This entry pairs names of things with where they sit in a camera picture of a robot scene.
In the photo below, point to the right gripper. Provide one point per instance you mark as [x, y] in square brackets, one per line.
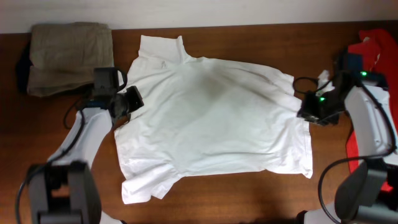
[306, 112]

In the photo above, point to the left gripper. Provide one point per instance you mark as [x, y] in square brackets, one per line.
[135, 99]

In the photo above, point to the white polo shirt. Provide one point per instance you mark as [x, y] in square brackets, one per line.
[206, 116]

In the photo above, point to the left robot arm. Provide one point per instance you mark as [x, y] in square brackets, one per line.
[63, 190]

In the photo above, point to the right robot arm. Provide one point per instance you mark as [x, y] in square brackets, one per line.
[369, 194]

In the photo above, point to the folded khaki pants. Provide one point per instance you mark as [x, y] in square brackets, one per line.
[64, 56]

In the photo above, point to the red garment pile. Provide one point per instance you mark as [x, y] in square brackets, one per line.
[379, 52]

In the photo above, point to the folded dark garment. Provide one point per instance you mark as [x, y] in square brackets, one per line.
[22, 69]

